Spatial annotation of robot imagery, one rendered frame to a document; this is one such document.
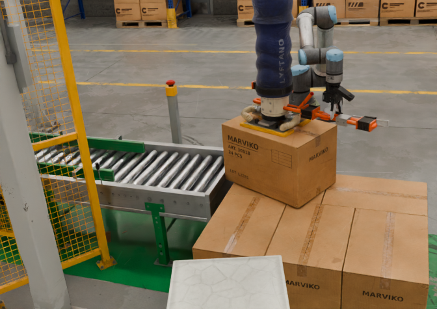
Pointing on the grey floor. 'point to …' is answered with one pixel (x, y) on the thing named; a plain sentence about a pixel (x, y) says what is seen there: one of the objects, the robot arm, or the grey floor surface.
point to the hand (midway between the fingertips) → (336, 116)
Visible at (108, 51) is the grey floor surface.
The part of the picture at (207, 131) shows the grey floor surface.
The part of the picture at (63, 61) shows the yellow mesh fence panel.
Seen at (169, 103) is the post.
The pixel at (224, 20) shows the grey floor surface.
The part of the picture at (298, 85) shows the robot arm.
